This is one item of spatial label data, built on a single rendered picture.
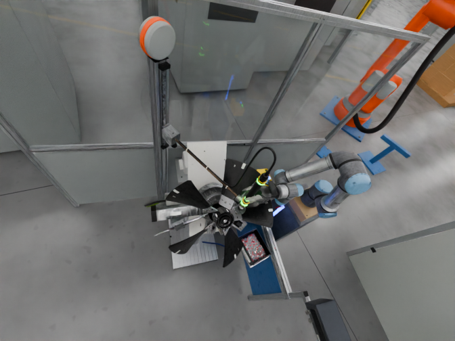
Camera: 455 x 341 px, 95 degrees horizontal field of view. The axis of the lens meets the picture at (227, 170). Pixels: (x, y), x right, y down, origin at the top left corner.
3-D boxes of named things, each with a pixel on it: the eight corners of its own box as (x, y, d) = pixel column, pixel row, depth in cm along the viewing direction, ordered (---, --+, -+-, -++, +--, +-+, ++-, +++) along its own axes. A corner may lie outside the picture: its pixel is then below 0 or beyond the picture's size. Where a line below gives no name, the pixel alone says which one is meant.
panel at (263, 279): (233, 216, 245) (252, 191, 191) (233, 216, 245) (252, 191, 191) (252, 295, 206) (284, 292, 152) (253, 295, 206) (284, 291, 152)
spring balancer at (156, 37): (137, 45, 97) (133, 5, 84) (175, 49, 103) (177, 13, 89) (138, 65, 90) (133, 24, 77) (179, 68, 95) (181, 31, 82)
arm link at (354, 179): (328, 199, 152) (367, 157, 106) (334, 220, 145) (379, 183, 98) (311, 201, 153) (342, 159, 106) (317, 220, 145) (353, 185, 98)
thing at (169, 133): (160, 136, 134) (160, 127, 127) (168, 131, 138) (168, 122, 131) (170, 146, 132) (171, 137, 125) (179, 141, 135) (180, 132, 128)
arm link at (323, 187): (321, 186, 160) (331, 178, 149) (326, 202, 153) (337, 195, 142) (306, 185, 158) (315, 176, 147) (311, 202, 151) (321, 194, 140)
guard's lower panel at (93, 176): (74, 201, 218) (26, 149, 144) (286, 180, 302) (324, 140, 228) (73, 204, 216) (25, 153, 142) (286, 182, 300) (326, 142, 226)
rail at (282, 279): (248, 187, 193) (252, 183, 186) (252, 187, 194) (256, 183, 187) (284, 299, 150) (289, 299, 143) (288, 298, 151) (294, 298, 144)
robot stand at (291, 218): (263, 220, 265) (306, 183, 183) (275, 242, 253) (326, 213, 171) (242, 228, 253) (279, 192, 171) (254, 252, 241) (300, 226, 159)
